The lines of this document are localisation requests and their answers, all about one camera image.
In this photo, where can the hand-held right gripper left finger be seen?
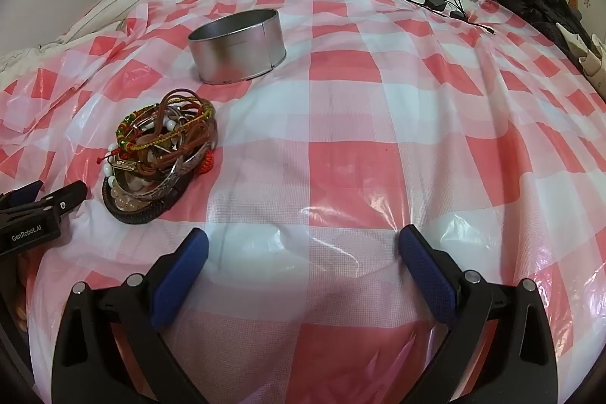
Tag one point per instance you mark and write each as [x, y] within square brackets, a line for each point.
[182, 276]

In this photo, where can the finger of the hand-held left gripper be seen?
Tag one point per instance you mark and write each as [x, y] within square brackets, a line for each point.
[68, 195]
[23, 193]

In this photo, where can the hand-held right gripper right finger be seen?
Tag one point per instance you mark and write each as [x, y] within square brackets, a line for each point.
[428, 276]

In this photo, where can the round metal tin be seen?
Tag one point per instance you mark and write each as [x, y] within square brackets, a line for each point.
[236, 53]

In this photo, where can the person's left hand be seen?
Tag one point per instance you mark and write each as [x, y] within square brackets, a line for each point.
[21, 311]

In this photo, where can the red white checkered plastic tablecloth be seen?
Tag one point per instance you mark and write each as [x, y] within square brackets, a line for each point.
[355, 124]

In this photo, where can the beige cloth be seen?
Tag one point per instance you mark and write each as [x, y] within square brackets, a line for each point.
[594, 65]

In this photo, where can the black power adapter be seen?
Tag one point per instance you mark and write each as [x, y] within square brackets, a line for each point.
[434, 2]

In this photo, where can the black jacket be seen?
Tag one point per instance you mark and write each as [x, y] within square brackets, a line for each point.
[535, 1]

